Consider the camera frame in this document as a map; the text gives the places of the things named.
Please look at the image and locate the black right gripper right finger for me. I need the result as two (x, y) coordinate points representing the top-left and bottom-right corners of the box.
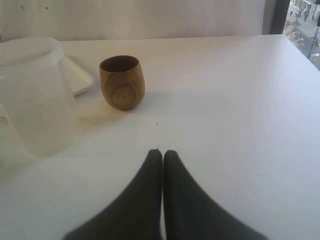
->
(163, 150), (266, 240)

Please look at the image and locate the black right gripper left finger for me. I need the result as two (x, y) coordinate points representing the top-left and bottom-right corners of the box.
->
(64, 149), (162, 240)

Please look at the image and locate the brown wooden cup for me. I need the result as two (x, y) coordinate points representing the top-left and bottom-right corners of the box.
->
(99, 55), (145, 111)

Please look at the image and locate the frosted plastic container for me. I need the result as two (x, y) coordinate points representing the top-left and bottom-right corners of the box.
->
(0, 37), (77, 156)

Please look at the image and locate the white plastic tray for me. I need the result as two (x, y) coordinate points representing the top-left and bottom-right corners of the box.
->
(62, 56), (95, 96)

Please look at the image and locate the dark window frame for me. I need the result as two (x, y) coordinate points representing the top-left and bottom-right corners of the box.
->
(261, 0), (290, 35)

